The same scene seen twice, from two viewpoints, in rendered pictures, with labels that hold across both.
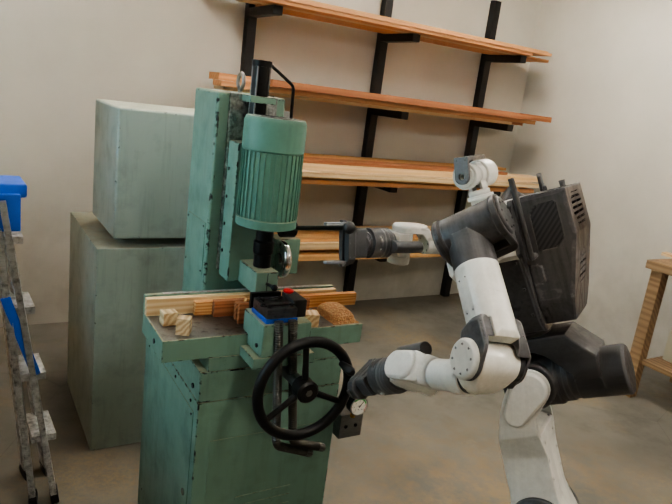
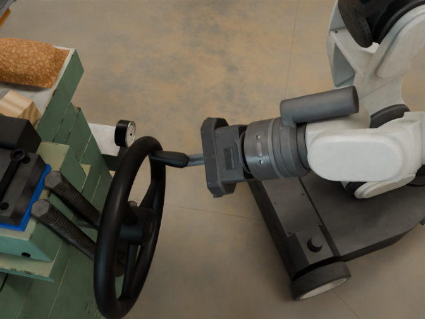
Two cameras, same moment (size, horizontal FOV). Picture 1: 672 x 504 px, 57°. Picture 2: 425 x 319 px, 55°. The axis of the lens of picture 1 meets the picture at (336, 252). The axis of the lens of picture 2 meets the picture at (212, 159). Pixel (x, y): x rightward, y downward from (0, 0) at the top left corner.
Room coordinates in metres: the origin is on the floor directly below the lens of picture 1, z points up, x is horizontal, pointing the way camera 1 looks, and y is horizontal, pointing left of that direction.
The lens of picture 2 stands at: (1.21, 0.13, 1.43)
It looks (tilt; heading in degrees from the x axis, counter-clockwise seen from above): 60 degrees down; 312
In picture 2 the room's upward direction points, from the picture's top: straight up
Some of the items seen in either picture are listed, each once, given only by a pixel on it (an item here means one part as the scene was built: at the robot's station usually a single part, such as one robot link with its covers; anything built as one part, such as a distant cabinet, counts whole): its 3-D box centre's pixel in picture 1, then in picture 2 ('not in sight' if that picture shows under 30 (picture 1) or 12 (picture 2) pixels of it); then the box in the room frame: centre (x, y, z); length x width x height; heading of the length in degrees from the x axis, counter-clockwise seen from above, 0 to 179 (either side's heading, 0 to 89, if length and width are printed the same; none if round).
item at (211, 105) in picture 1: (229, 204); not in sight; (2.00, 0.37, 1.16); 0.22 x 0.22 x 0.72; 31
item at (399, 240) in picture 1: (396, 246); not in sight; (1.79, -0.17, 1.14); 0.11 x 0.11 x 0.11; 31
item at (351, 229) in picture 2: not in sight; (353, 176); (1.29, -0.68, 0.19); 0.64 x 0.52 x 0.33; 62
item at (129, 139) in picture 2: (355, 406); (124, 135); (1.71, -0.12, 0.65); 0.06 x 0.04 x 0.08; 121
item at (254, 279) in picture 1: (258, 279); not in sight; (1.77, 0.22, 0.99); 0.14 x 0.07 x 0.09; 31
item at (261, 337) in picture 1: (276, 330); (16, 195); (1.58, 0.13, 0.91); 0.15 x 0.14 x 0.09; 121
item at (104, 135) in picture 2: (342, 416); (102, 146); (1.77, -0.09, 0.58); 0.12 x 0.08 x 0.08; 31
